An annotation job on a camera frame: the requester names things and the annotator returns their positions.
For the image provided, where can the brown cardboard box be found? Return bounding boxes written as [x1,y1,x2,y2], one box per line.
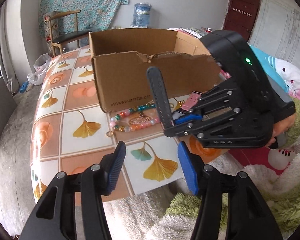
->
[89,28,221,113]

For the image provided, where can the pink strap digital watch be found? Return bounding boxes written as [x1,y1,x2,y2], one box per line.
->
[177,91,203,112]

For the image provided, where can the blue water bottle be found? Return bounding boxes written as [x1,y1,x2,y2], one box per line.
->
[131,3,152,28]

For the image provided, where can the right hand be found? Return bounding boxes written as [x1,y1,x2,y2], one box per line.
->
[266,113,296,147]

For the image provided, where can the multicolour bead bracelet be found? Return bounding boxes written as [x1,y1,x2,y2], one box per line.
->
[109,103,161,133]

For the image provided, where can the white plastic bag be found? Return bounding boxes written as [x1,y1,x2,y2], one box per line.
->
[27,53,52,86]

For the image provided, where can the blue plush pillow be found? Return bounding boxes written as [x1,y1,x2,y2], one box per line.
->
[249,44,289,93]

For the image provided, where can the wooden chair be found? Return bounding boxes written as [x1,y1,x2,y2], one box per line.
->
[44,10,90,57]

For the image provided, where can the floral teal wall cloth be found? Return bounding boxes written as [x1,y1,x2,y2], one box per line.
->
[38,0,129,37]

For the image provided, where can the black strap digital watch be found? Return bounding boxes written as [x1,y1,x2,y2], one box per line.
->
[146,67,173,130]

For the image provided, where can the dark red door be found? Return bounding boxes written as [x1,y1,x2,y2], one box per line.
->
[223,0,261,41]

